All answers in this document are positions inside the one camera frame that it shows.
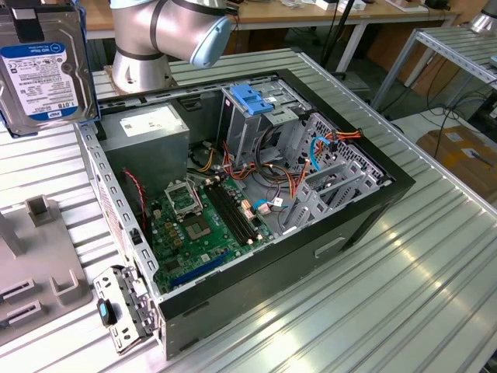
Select blue plastic drive bracket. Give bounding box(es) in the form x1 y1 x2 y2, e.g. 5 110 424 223
228 83 273 117

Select black latch with blue button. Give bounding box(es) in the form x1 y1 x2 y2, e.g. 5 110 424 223
96 298 119 327

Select orange yellow power wire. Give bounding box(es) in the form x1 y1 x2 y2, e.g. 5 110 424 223
316 130 363 156

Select metal optical drive cage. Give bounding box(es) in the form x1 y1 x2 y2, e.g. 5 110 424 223
216 75 311 164

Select CPU socket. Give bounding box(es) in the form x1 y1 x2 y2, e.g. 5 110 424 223
182 214 214 242

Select small white box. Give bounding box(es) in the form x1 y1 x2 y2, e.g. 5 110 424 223
316 0 368 12

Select black open PC case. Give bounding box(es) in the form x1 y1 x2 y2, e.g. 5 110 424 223
68 68 416 362

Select blue expansion slot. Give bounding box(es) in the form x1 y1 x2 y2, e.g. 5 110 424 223
169 250 231 289

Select red black wire bundle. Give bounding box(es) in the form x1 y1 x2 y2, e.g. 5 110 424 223
221 139 311 203

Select small blue wire white plug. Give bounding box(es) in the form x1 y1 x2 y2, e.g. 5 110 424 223
244 197 288 218

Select metal disk bay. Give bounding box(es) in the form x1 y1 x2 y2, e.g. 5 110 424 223
281 112 391 236

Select brown cardboard boxes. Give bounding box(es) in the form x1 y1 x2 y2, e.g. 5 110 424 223
367 26 463 98

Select black tripod stand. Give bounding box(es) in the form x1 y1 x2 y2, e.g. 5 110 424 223
320 0 360 77

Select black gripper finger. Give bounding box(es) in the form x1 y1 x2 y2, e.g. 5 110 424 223
11 7 47 44

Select green motherboard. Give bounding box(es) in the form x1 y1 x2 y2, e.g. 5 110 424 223
146 176 279 295

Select grey power supply unit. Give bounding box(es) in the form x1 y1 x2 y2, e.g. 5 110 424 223
99 103 191 191

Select blue data wire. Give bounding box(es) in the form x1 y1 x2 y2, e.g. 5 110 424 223
309 135 335 173

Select cardboard box with label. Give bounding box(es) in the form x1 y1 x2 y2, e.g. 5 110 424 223
415 124 497 197

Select metal socket cover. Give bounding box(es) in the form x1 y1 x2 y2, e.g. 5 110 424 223
164 180 203 222

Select black RAM slot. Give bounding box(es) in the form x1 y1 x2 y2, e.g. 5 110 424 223
214 182 255 242
219 180 260 239
204 185 246 246
210 183 251 244

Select hard disk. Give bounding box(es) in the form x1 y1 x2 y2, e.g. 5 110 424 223
0 0 103 140

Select metal expansion bracket cover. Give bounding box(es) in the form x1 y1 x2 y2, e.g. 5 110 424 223
92 263 161 355

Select grey parts rack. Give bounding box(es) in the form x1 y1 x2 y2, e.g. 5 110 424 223
0 193 95 347

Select metal slat side table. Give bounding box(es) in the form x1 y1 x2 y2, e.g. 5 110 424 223
370 26 497 112

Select wooden desk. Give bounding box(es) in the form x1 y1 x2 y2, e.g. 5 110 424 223
83 0 461 75

